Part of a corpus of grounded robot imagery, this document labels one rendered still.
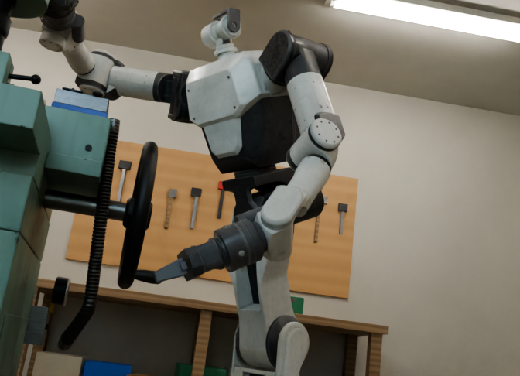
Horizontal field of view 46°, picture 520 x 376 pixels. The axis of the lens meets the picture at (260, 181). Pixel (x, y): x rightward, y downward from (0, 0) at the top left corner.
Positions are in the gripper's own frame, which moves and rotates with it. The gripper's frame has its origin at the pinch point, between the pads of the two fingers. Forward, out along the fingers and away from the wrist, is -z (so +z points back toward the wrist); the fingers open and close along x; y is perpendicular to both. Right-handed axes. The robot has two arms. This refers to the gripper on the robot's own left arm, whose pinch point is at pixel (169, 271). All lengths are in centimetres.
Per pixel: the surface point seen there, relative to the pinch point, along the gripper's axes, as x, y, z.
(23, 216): -19.6, 15.0, -20.5
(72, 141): -7.8, 27.7, -9.0
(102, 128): -7.8, 28.3, -3.3
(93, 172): -9.7, 20.6, -7.7
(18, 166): -18.0, 23.1, -18.8
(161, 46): 310, 175, 100
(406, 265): 297, -44, 208
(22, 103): -30.7, 28.0, -15.3
